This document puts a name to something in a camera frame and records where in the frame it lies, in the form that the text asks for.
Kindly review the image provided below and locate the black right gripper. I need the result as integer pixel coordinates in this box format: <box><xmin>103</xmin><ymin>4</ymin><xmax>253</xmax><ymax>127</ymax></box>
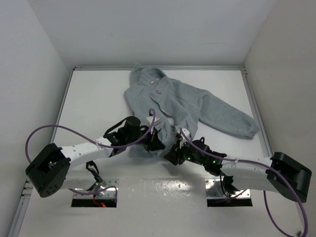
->
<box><xmin>164</xmin><ymin>139</ymin><xmax>206</xmax><ymax>167</ymax></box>

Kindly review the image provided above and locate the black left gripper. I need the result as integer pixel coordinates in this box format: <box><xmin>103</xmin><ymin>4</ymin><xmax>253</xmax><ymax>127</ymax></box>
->
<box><xmin>126</xmin><ymin>123</ymin><xmax>164</xmax><ymax>151</ymax></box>

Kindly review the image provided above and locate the grey zip-up jacket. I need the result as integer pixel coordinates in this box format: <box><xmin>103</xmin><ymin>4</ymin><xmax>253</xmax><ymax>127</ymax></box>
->
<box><xmin>124</xmin><ymin>64</ymin><xmax>260</xmax><ymax>157</ymax></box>

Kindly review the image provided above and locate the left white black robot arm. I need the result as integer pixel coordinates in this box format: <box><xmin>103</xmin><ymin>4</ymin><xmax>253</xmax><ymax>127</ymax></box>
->
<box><xmin>25</xmin><ymin>115</ymin><xmax>165</xmax><ymax>198</ymax></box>

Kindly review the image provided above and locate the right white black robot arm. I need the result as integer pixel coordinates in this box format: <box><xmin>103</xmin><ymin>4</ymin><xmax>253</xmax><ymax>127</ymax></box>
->
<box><xmin>164</xmin><ymin>137</ymin><xmax>312</xmax><ymax>203</ymax></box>

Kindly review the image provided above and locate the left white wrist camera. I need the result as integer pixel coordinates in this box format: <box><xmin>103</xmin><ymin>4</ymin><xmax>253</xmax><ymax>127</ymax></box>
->
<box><xmin>146</xmin><ymin>116</ymin><xmax>164</xmax><ymax>130</ymax></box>

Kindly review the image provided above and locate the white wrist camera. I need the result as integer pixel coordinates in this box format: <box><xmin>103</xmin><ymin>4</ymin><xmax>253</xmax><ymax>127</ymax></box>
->
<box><xmin>175</xmin><ymin>128</ymin><xmax>190</xmax><ymax>148</ymax></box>
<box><xmin>146</xmin><ymin>116</ymin><xmax>164</xmax><ymax>130</ymax></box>

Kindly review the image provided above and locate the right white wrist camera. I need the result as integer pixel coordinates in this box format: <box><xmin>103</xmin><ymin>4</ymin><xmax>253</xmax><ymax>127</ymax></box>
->
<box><xmin>175</xmin><ymin>128</ymin><xmax>190</xmax><ymax>148</ymax></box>

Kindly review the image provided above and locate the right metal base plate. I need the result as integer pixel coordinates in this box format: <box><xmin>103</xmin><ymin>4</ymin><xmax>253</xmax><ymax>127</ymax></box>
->
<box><xmin>204</xmin><ymin>179</ymin><xmax>251</xmax><ymax>200</ymax></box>

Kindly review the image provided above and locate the metal base plate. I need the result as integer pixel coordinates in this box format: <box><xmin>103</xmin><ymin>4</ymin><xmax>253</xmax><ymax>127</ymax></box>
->
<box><xmin>204</xmin><ymin>179</ymin><xmax>251</xmax><ymax>200</ymax></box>
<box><xmin>71</xmin><ymin>179</ymin><xmax>119</xmax><ymax>199</ymax></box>

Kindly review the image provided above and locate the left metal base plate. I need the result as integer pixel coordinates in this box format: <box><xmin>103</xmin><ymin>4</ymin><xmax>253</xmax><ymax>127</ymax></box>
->
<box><xmin>71</xmin><ymin>179</ymin><xmax>119</xmax><ymax>199</ymax></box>

